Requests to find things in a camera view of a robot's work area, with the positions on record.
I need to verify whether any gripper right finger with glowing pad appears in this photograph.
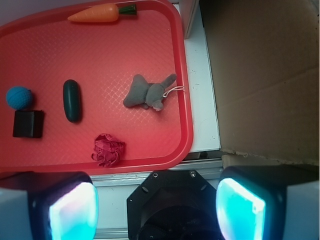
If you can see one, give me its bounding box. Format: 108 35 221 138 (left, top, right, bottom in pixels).
215 165 320 240

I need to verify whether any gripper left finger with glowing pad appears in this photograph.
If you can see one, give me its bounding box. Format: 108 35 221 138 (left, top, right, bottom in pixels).
0 171 99 240

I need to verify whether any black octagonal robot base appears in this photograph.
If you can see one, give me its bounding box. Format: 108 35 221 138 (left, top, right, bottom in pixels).
126 170 223 240

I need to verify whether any blue textured ball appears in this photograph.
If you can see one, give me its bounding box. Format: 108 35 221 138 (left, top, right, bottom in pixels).
6 86 33 110

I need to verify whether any crumpled red cloth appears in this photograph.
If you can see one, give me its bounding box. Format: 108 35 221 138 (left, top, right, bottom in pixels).
91 133 126 168

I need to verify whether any black cube block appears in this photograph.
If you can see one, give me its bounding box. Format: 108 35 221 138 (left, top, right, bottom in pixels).
12 110 45 138

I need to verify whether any dark green toy cucumber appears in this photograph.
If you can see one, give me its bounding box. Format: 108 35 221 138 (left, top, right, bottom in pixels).
62 79 82 123

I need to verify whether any grey plush elephant toy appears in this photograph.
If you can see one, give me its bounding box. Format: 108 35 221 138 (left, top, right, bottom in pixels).
123 73 185 112

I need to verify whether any brown cardboard box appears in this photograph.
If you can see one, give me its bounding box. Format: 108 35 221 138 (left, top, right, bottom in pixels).
200 0 320 166

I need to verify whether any red plastic tray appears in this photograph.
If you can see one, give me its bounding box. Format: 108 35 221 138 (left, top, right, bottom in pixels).
0 0 193 175

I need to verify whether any orange toy carrot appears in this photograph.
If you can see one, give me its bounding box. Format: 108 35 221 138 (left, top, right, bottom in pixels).
67 3 137 23

